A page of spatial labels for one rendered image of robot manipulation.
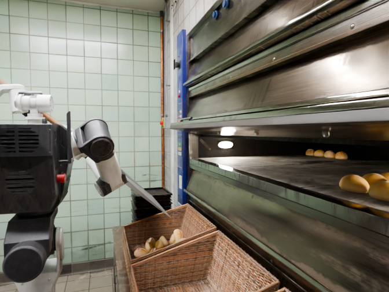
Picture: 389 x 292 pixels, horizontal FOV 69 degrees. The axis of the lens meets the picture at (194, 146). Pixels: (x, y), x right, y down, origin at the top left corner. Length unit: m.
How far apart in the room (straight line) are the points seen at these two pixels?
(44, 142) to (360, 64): 0.92
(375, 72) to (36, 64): 2.73
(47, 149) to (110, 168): 0.30
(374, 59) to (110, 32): 2.59
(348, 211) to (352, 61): 0.40
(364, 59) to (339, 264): 0.55
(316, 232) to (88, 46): 2.59
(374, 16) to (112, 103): 2.46
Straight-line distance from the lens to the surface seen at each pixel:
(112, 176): 1.23
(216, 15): 1.75
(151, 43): 3.10
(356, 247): 0.91
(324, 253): 0.98
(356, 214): 0.85
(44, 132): 0.99
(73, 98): 2.95
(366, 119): 0.62
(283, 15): 1.15
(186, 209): 2.12
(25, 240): 1.09
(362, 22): 0.88
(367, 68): 0.83
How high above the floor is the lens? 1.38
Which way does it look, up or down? 3 degrees down
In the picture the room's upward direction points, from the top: straight up
